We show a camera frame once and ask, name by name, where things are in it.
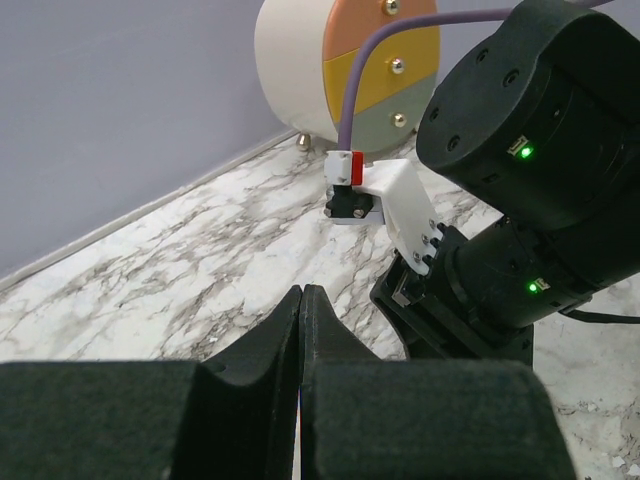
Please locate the beige cylinder striped key holder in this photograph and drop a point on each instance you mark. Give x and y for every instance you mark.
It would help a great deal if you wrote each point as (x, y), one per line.
(304, 53)

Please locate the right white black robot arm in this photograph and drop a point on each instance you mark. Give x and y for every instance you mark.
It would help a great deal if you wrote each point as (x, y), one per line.
(541, 122)

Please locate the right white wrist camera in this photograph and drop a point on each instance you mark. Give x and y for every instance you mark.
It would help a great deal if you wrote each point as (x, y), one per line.
(389, 193)

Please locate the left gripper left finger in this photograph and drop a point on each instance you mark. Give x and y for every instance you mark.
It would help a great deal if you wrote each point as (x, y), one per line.
(232, 416)

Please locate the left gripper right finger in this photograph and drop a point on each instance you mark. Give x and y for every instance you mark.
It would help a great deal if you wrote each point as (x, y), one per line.
(366, 418)

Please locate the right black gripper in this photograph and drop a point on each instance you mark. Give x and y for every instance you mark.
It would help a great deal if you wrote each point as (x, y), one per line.
(435, 318)

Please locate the pink tag metal keyring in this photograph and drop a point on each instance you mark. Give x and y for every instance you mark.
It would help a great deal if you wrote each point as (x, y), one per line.
(297, 472)

